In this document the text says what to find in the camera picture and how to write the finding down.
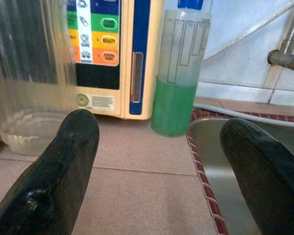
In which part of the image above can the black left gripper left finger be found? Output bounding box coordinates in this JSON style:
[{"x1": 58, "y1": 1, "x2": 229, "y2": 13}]
[{"x1": 0, "y1": 109, "x2": 100, "y2": 235}]

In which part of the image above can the grey hose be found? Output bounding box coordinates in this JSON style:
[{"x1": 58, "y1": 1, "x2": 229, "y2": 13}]
[{"x1": 193, "y1": 102, "x2": 294, "y2": 128}]

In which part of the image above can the stainless steel sink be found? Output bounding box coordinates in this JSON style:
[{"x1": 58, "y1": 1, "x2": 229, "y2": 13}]
[{"x1": 187, "y1": 117, "x2": 294, "y2": 235}]

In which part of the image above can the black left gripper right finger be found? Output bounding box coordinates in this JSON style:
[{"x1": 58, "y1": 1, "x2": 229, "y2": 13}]
[{"x1": 220, "y1": 118, "x2": 294, "y2": 235}]

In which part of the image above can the white hose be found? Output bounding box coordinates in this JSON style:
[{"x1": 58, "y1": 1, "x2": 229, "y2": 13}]
[{"x1": 202, "y1": 0, "x2": 294, "y2": 61}]

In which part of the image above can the metal faucet pipe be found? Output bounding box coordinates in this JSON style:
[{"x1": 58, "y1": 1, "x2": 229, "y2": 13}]
[{"x1": 268, "y1": 0, "x2": 294, "y2": 71}]

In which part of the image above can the green dish soap bottle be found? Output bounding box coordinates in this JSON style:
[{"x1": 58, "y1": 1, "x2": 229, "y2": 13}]
[{"x1": 150, "y1": 0, "x2": 214, "y2": 138}]

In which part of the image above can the orange lid glass jar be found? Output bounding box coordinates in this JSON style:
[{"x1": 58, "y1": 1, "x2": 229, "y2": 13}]
[{"x1": 0, "y1": 0, "x2": 78, "y2": 157}]

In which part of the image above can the beige water ionizer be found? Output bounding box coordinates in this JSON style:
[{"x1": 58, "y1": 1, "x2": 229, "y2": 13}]
[{"x1": 66, "y1": 0, "x2": 165, "y2": 120}]

